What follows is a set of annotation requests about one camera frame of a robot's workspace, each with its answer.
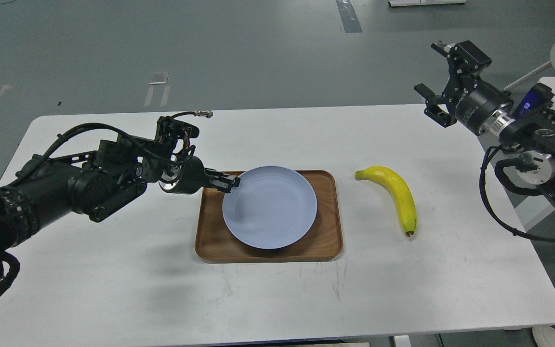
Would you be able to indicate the brown wooden tray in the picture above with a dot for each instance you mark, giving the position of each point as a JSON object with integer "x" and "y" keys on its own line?
{"x": 323, "y": 242}

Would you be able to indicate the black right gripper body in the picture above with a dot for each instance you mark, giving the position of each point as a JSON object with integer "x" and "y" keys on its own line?
{"x": 476, "y": 109}

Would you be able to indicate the white shoe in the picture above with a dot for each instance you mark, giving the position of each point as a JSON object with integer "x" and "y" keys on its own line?
{"x": 544, "y": 336}

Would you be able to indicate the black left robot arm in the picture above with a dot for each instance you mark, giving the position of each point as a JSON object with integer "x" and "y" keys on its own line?
{"x": 95, "y": 169}

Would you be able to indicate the yellow banana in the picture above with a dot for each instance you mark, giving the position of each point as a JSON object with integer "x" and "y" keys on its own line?
{"x": 400, "y": 192}

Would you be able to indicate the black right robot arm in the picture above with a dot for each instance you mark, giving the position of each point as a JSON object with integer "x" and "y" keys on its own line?
{"x": 527, "y": 130}

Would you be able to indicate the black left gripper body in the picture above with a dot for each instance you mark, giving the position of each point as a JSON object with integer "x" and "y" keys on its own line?
{"x": 185, "y": 179}

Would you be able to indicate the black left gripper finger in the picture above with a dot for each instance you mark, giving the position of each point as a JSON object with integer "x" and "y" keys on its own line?
{"x": 221, "y": 179}
{"x": 224, "y": 187}

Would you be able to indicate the light blue plate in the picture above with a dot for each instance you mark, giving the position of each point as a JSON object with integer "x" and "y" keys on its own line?
{"x": 272, "y": 208}

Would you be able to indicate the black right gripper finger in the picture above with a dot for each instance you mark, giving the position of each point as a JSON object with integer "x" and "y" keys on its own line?
{"x": 433, "y": 104}
{"x": 466, "y": 61}

